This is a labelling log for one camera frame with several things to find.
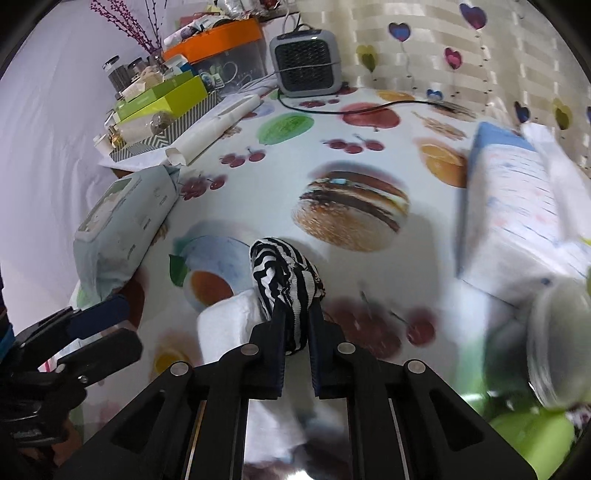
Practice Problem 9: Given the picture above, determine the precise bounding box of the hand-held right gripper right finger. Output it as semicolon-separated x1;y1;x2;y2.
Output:
307;302;539;480

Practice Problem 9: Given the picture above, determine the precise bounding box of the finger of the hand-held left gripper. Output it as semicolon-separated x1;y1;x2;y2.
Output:
14;294;131;360
54;329;143;385

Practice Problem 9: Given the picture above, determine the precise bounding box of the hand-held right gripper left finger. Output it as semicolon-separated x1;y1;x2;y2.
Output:
55;302;284;480

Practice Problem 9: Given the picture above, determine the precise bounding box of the small zebra pattern sock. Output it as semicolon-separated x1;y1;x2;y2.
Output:
249;237;326;355

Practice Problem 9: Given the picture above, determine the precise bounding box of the white soft tissue pack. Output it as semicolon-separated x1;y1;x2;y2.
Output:
455;121;591;305

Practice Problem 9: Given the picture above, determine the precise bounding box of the white fluffy towel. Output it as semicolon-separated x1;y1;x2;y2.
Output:
196;288;278;365

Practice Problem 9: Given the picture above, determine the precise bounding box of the light blue wet wipes pack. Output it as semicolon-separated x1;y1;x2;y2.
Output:
73;164;182;296

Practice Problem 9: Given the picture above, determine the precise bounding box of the small gold bottle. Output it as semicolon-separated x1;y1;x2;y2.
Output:
105;122;127;151

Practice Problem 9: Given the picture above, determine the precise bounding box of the grey chevron tray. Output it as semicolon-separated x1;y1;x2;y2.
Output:
108;90;225;163

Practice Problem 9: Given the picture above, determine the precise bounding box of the white rolled tube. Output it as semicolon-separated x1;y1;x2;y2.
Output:
165;95;263;166

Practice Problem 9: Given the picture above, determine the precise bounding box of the green lidded jar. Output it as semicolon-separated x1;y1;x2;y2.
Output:
480;406;578;480

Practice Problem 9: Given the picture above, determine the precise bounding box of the lime green box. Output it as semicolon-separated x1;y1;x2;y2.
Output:
115;76;209;125

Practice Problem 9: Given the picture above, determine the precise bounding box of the tall glass storage jar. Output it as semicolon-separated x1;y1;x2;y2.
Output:
102;55;127;97

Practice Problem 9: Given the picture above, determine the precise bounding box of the clear glass jar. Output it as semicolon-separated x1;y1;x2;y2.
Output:
489;277;591;411

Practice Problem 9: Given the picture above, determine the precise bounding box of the grey desktop heater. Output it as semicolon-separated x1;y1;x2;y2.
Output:
269;27;343;99

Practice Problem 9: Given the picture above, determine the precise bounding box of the orange lidded clear container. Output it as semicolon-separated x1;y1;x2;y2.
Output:
163;18;269;86

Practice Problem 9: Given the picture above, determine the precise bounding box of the pile of packets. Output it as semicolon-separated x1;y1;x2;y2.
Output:
166;0;296;33

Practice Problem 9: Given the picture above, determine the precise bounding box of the heart print curtain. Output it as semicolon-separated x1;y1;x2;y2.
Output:
295;0;591;181

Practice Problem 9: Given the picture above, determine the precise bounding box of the black power cable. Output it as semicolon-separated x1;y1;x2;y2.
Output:
277;85;462;121

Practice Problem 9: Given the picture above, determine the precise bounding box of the white cable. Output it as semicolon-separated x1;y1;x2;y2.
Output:
235;9;305;93

